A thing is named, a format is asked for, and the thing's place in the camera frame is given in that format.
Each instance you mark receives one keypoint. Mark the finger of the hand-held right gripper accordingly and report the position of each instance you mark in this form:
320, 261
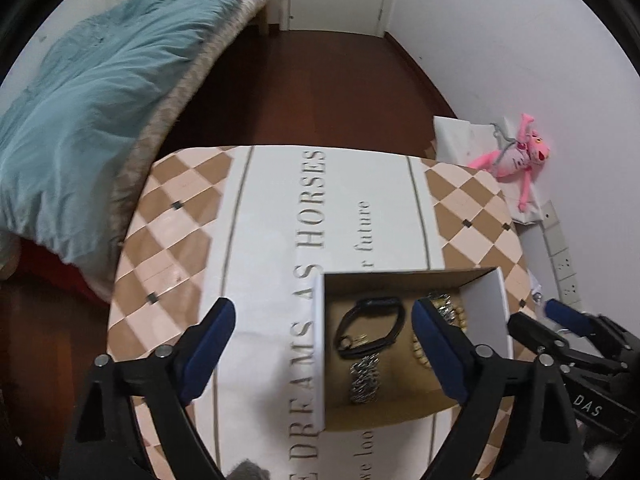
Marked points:
530, 330
567, 315

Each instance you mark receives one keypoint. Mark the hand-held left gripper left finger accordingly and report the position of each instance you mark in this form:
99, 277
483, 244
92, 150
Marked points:
207, 355

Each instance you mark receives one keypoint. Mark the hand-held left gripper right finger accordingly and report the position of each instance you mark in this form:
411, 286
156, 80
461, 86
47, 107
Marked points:
440, 355

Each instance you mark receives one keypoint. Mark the white cardboard box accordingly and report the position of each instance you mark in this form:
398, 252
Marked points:
492, 300

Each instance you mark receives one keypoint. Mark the black smart band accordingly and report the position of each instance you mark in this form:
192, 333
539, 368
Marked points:
372, 303

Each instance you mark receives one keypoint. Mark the checked printed tablecloth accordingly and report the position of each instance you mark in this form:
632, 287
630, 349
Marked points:
280, 240

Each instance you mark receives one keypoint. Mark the pink plush toy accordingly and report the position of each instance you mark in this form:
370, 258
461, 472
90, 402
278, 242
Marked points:
505, 160

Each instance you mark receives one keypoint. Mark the red bed sheet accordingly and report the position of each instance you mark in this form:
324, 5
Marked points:
55, 270

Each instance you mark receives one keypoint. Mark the woven bed mattress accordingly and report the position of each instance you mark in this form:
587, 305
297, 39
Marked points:
175, 95

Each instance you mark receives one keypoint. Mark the blue blanket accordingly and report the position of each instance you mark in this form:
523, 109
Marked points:
100, 100

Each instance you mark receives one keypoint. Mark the wooden bed leg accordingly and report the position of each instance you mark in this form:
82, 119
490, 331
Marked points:
263, 22

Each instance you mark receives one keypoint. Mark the white wall socket strip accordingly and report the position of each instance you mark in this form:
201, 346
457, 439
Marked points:
557, 245

